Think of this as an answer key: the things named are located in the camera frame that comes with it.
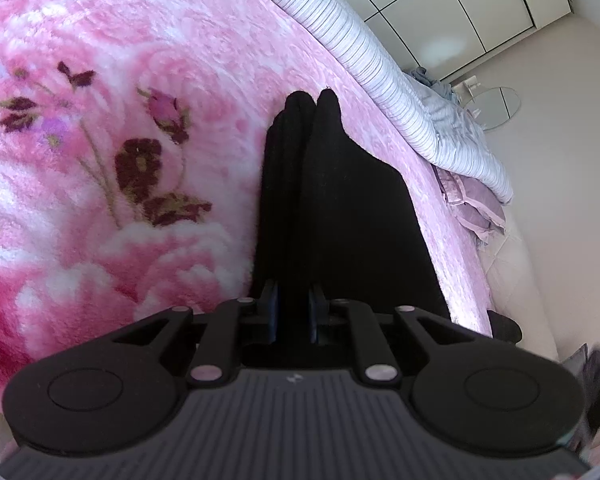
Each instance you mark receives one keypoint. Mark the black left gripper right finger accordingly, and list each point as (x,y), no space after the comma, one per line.
(330,322)

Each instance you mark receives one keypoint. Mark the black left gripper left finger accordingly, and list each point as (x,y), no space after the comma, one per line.
(262,317)

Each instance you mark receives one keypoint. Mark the black garment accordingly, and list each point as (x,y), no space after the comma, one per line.
(335,219)

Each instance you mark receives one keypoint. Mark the purple ruffled pillow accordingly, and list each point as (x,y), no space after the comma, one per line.
(473,204)

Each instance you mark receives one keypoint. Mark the pink floral blanket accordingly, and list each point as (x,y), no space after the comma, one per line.
(131,140)

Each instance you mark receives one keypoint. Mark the round glass side table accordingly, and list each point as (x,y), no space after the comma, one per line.
(493,107)

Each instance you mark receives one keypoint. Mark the black device with green light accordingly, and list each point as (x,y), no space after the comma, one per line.
(590,378)

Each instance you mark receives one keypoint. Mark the white wardrobe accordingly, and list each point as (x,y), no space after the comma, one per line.
(448,37)

